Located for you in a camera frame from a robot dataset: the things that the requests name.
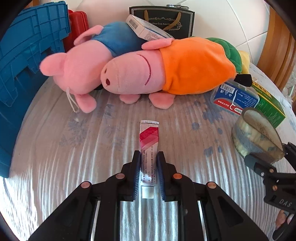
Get clear tape roll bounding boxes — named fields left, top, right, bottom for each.
left=231, top=108, right=285, bottom=164

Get red white ointment tube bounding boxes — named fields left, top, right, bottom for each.
left=139, top=120, right=159, bottom=199

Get person's hand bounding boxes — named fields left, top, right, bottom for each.
left=275, top=210, right=294, bottom=229

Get green yellow medicine box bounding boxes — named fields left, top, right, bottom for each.
left=252, top=81, right=285, bottom=128

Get white blue patterned tablecloth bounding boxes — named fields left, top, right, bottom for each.
left=1, top=79, right=278, bottom=240

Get clear blue floss box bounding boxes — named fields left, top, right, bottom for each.
left=210, top=80, right=259, bottom=115

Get green yellow plush toy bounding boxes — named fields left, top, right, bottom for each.
left=207, top=37, right=250, bottom=74

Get pink pig plush orange dress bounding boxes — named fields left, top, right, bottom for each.
left=100, top=37, right=253, bottom=110

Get pink pig plush blue shirt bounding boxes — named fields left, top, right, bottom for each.
left=40, top=22, right=145, bottom=113

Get black gift box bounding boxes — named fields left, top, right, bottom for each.
left=129, top=6, right=195, bottom=39

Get white blue medicine box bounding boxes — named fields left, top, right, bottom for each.
left=126, top=15, right=174, bottom=41

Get metal clip on box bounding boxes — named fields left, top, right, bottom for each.
left=166, top=4, right=189, bottom=10

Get blue plastic storage crate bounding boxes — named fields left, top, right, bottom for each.
left=1, top=1, right=70, bottom=178

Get red plastic case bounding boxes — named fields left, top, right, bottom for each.
left=63, top=9, right=89, bottom=52

